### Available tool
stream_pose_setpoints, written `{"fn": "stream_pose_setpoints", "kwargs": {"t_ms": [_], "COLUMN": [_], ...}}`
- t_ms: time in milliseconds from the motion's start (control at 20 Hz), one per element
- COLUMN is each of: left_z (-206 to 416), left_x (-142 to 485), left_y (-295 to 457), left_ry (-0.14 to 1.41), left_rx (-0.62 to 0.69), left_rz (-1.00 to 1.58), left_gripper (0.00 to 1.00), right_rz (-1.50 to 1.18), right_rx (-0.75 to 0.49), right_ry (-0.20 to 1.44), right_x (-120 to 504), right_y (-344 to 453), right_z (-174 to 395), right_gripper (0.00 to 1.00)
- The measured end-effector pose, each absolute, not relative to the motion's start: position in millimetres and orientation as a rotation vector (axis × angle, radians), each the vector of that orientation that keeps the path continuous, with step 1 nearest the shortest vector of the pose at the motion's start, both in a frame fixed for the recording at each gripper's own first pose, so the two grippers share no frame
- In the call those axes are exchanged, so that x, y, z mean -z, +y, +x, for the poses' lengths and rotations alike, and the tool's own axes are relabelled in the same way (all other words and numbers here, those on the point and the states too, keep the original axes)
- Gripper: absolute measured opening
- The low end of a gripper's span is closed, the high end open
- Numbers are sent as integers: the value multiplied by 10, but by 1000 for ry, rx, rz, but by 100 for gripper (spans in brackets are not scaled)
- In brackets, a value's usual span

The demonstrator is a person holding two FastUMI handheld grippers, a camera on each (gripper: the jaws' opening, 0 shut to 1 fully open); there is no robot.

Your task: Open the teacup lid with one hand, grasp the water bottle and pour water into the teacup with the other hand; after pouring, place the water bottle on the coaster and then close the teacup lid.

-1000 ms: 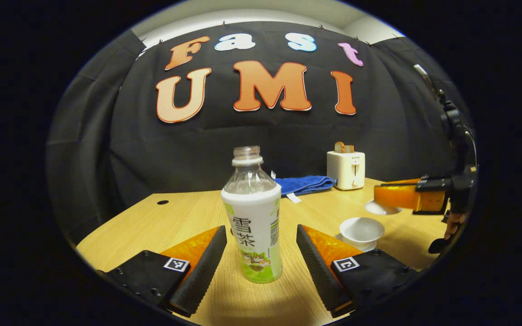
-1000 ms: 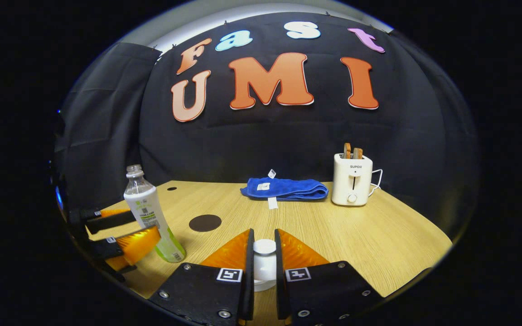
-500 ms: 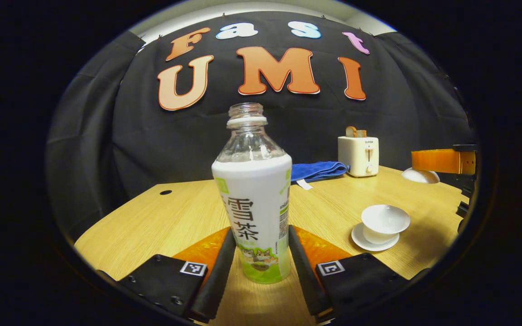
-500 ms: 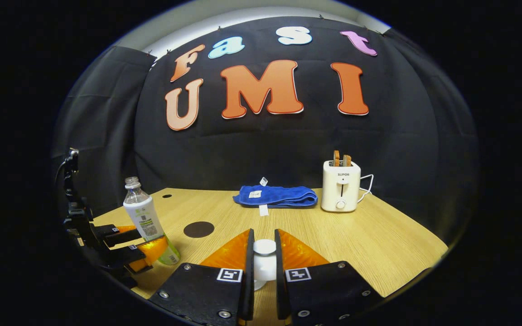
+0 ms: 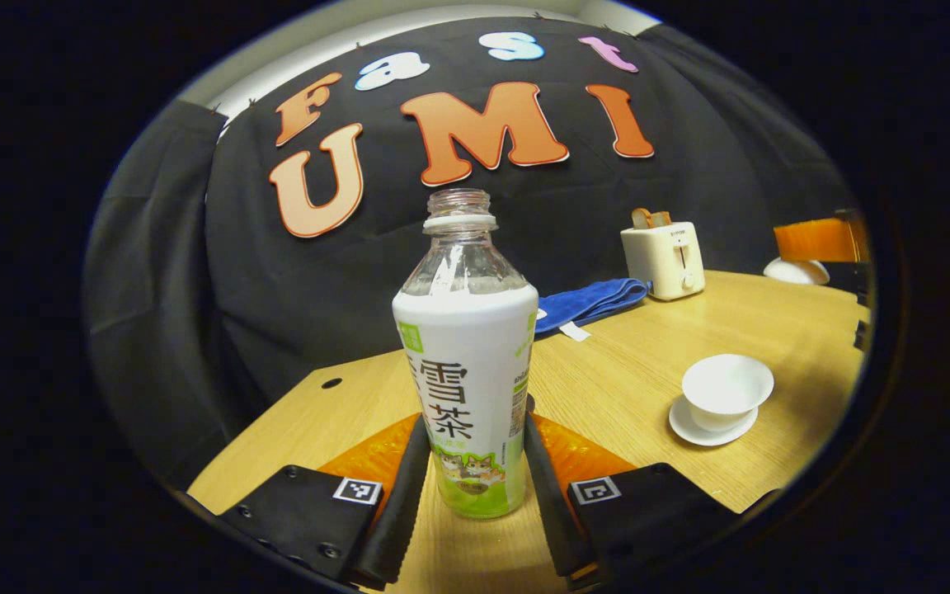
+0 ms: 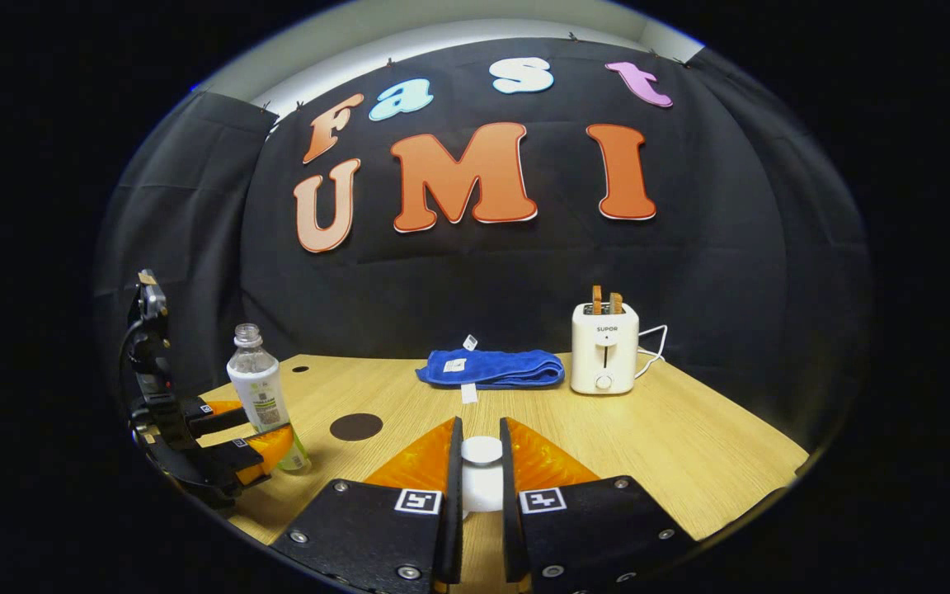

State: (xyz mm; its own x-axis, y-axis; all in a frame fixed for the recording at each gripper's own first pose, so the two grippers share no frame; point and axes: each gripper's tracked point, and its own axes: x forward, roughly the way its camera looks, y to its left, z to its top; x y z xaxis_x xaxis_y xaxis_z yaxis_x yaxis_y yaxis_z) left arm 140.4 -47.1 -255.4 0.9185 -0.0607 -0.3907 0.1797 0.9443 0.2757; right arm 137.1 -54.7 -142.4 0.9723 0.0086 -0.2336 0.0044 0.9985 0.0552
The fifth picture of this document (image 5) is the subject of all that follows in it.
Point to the white green label water bottle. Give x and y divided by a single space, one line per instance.
467 371

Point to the blue cloth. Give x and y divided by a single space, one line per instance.
590 301

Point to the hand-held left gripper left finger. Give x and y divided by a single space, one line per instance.
401 511

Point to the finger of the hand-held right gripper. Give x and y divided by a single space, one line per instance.
817 241

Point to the brown toast slice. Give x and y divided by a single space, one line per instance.
641 219
661 219

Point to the white toaster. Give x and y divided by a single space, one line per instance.
665 264

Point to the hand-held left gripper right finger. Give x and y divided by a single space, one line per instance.
553 511

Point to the small black block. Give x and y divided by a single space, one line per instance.
862 337

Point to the black backdrop cloth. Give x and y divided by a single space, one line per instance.
195 289

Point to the white teacup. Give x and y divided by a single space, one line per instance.
726 388

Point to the white teacup lid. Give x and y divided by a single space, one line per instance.
792 272

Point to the white saucer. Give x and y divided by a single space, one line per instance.
698 433

